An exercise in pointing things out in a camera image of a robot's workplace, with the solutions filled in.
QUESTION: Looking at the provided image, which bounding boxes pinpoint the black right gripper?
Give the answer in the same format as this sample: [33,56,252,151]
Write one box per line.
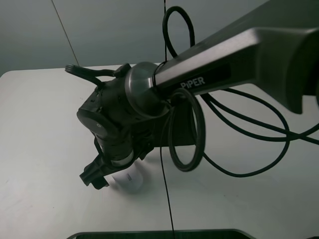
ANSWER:
[76,63,160,190]

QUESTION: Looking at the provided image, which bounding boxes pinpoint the white wireless computer mouse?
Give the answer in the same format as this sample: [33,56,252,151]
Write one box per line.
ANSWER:
[109,161,144,194]

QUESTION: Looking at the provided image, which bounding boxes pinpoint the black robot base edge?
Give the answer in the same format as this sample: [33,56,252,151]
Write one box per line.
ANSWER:
[69,230,253,239]

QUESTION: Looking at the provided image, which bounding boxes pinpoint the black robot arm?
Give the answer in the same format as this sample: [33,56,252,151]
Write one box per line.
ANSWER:
[65,0,319,189]

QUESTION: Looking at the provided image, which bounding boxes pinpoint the black rectangular mouse pad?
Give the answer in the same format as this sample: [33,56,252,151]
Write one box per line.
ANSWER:
[150,100,195,147]

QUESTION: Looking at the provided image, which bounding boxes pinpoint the thin black cable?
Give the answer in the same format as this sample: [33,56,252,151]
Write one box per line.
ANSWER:
[159,145,175,239]

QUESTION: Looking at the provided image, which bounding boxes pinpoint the black looped cable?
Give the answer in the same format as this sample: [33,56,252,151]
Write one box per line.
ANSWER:
[162,6,319,178]

